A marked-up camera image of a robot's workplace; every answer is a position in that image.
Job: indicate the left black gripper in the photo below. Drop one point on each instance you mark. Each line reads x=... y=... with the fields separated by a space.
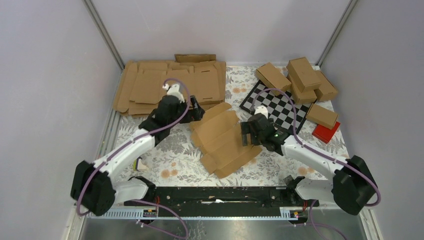
x=195 y=114

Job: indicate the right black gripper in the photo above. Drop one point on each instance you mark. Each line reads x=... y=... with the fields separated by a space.
x=246 y=129

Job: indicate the brown cardboard box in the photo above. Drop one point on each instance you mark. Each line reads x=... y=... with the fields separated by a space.
x=219 y=137

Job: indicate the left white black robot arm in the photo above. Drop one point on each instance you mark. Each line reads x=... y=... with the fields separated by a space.
x=94 y=185

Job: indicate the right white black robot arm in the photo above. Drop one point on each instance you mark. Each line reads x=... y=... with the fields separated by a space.
x=348 y=181

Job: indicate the folded brown box far left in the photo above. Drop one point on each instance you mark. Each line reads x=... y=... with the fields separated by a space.
x=272 y=77

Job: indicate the folded brown box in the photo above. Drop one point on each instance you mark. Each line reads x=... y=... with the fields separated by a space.
x=326 y=91
x=300 y=98
x=322 y=116
x=272 y=77
x=303 y=75

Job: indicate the folded brown box middle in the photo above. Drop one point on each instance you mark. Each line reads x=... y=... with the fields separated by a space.
x=300 y=98

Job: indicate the folded brown box near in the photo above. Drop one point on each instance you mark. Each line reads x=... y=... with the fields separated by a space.
x=322 y=116

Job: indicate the folded brown box top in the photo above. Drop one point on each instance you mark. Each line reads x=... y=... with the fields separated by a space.
x=303 y=75

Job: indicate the red box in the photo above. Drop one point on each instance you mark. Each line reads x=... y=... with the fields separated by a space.
x=325 y=134

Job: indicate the folded brown box right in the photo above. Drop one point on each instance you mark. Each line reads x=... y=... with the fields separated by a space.
x=326 y=91

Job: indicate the black white checkerboard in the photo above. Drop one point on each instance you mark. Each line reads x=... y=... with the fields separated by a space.
x=279 y=108

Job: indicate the floral patterned table mat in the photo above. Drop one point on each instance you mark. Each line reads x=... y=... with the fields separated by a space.
x=176 y=162

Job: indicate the stack of flat cardboard blanks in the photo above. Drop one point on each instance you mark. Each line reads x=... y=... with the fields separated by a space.
x=140 y=86

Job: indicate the yellow green small tool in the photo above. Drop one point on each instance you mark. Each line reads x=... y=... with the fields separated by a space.
x=139 y=166

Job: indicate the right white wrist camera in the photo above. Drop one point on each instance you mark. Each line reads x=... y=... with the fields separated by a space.
x=261 y=110

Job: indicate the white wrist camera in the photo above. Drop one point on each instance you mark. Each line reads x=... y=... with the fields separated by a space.
x=174 y=90
x=261 y=110

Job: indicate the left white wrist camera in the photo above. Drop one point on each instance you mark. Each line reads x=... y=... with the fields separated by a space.
x=174 y=90

